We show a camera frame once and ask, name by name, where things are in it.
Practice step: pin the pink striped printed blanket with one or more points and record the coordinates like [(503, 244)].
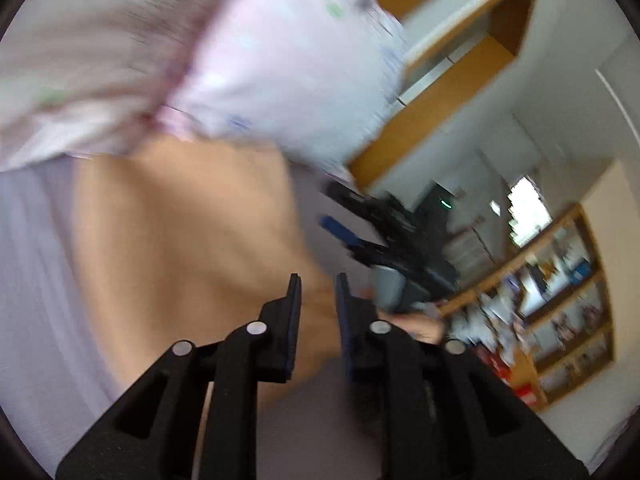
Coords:
[(85, 60)]

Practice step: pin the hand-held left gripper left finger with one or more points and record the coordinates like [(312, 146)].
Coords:
[(295, 320)]

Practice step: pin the bright window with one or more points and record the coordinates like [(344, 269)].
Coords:
[(527, 207)]

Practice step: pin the wooden bookshelf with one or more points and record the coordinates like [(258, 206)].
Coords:
[(555, 305)]

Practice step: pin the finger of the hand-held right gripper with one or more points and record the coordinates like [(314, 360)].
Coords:
[(350, 196), (340, 229)]

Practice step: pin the person's right hand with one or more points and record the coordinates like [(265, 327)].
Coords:
[(417, 327)]

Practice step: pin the wooden wall cabinet frame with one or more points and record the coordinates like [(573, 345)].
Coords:
[(450, 95)]

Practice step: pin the beige small garment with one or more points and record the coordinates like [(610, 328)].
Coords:
[(190, 260)]

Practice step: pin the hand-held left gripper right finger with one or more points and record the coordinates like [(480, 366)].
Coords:
[(343, 320)]

